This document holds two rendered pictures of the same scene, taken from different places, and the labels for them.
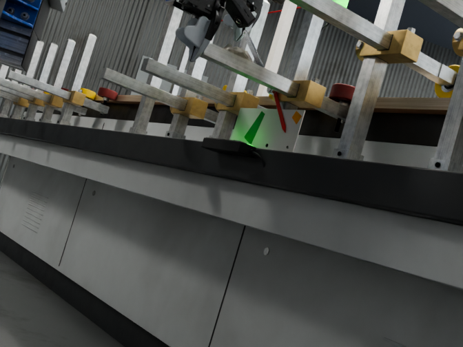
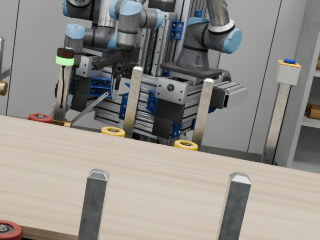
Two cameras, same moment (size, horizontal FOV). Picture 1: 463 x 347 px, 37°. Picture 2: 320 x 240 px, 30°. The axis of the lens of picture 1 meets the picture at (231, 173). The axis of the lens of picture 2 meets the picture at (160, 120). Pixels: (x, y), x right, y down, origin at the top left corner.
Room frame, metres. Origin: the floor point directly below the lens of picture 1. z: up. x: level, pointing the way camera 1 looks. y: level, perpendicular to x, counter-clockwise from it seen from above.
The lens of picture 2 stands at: (3.02, -1.61, 1.48)
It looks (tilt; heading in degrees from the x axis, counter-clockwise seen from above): 15 degrees down; 123
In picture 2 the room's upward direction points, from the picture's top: 10 degrees clockwise
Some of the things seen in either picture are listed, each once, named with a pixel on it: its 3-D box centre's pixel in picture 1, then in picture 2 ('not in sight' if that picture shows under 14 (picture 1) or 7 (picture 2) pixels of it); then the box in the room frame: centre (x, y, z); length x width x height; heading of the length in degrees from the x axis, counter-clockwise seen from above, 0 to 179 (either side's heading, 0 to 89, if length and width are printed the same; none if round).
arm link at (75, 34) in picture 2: not in sight; (74, 38); (1.38, 0.15, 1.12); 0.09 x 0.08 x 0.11; 133
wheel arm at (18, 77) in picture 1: (59, 93); not in sight; (2.78, 0.77, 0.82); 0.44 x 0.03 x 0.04; 123
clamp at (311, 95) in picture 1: (297, 94); (52, 125); (1.57, -0.10, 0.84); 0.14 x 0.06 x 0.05; 33
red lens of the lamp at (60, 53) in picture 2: not in sight; (65, 53); (1.61, -0.12, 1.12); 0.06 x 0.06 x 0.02
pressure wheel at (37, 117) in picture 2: (342, 109); (38, 131); (1.62, -0.21, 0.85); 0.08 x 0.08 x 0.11
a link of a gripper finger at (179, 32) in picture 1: (187, 38); (69, 102); (1.39, 0.17, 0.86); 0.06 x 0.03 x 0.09; 123
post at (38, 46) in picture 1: (25, 84); not in sight; (3.48, 1.14, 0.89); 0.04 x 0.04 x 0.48; 33
